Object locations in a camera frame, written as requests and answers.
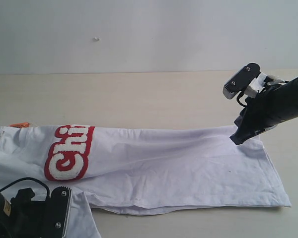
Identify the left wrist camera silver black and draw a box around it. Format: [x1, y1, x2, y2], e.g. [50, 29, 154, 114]
[43, 186, 72, 238]

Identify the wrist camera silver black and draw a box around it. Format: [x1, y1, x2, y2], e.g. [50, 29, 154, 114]
[223, 62, 261, 100]
[43, 186, 72, 238]

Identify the black left camera cable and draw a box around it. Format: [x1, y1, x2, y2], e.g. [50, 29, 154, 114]
[0, 177, 51, 199]

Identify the orange clothing tag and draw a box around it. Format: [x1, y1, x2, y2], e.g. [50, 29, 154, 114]
[9, 122, 31, 128]

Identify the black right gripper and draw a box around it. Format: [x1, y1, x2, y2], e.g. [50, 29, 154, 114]
[229, 86, 288, 145]

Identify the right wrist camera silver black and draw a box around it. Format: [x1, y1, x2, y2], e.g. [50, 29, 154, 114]
[223, 62, 261, 100]

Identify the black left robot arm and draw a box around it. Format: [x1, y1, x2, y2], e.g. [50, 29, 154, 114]
[0, 177, 64, 238]

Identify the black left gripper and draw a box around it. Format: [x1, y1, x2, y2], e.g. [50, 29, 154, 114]
[8, 188, 57, 238]

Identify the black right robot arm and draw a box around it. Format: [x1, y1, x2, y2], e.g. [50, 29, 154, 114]
[223, 63, 298, 145]

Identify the white t-shirt red Chinese patch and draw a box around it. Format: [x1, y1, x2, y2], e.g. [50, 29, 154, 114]
[0, 124, 291, 238]

